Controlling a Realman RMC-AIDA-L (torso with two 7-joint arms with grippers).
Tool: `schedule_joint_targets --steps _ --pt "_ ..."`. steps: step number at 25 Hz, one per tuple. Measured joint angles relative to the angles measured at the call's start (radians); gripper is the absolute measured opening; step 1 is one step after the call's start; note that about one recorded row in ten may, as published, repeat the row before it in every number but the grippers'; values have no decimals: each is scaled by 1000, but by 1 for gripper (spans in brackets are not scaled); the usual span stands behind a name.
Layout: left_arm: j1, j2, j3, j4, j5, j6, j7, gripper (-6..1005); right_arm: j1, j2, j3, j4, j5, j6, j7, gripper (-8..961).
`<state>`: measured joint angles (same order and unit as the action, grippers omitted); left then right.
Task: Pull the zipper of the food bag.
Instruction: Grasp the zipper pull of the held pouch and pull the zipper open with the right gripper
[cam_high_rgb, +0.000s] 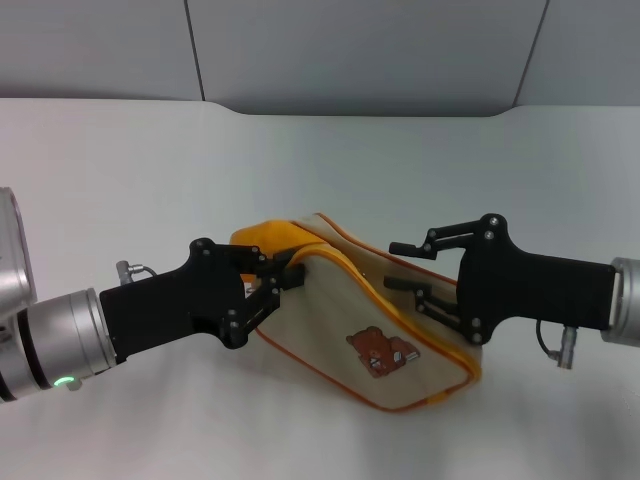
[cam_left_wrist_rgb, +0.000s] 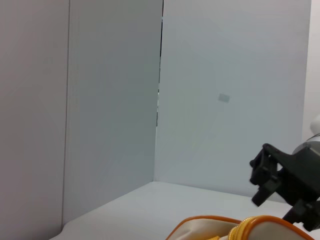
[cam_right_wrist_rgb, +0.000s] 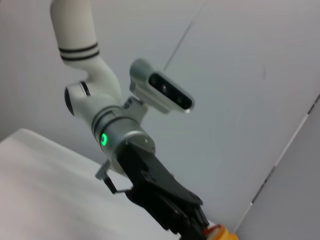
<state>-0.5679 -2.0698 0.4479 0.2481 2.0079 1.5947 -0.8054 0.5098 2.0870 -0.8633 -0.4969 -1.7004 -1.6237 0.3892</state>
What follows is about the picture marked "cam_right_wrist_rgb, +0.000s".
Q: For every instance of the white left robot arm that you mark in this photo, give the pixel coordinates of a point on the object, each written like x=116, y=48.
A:
x=80, y=30

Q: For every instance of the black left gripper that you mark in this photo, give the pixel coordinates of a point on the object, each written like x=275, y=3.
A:
x=150, y=175

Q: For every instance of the silver camera mount bracket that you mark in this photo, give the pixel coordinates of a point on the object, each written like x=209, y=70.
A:
x=136, y=107

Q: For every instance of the beige orange zipper food bag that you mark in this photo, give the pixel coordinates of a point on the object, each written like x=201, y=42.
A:
x=225, y=234

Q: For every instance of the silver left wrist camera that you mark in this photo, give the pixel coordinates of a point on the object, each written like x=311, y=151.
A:
x=155, y=96

